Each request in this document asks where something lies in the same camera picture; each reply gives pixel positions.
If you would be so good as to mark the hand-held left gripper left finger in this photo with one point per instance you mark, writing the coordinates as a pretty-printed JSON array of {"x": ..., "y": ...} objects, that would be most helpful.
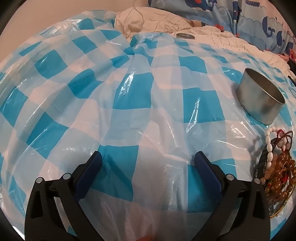
[{"x": 89, "y": 171}]

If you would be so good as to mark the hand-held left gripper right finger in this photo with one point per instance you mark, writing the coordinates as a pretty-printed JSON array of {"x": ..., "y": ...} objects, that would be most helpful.
[{"x": 208, "y": 171}]

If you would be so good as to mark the thin gold bangle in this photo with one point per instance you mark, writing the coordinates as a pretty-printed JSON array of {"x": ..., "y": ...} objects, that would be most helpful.
[{"x": 281, "y": 212}]

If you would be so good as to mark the round metal tin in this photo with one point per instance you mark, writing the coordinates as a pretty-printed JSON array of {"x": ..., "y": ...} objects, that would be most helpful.
[{"x": 254, "y": 102}]

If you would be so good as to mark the blue checkered plastic sheet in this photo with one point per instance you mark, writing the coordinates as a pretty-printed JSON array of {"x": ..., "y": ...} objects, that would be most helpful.
[{"x": 138, "y": 92}]

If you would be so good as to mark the dark cloth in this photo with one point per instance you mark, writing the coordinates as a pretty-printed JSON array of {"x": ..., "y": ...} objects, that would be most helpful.
[{"x": 291, "y": 80}]

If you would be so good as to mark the round metal tin lid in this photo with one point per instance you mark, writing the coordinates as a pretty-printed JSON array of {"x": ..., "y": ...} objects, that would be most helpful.
[{"x": 185, "y": 36}]

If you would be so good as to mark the pink cloth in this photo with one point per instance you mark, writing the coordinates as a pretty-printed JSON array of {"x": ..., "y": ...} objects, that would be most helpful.
[{"x": 290, "y": 55}]

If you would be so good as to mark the brown cardboard tube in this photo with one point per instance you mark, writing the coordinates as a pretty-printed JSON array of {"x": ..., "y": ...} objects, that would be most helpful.
[{"x": 196, "y": 23}]

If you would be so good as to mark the white striped quilt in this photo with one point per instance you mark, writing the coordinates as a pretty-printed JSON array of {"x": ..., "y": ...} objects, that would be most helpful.
[{"x": 161, "y": 20}]

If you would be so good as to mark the blue whale print duvet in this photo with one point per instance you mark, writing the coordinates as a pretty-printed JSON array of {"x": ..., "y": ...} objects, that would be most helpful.
[{"x": 254, "y": 20}]

